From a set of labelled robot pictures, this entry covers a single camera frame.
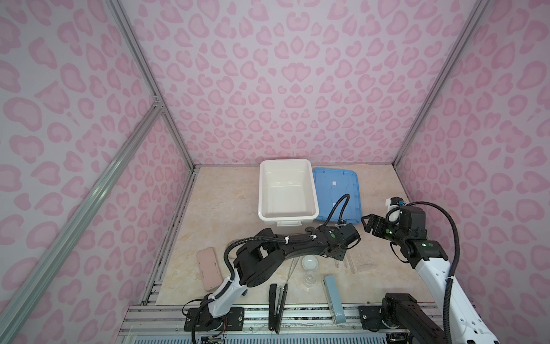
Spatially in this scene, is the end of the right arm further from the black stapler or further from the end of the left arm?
the black stapler

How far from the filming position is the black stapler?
0.72 meters

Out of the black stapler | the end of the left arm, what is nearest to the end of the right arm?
the end of the left arm
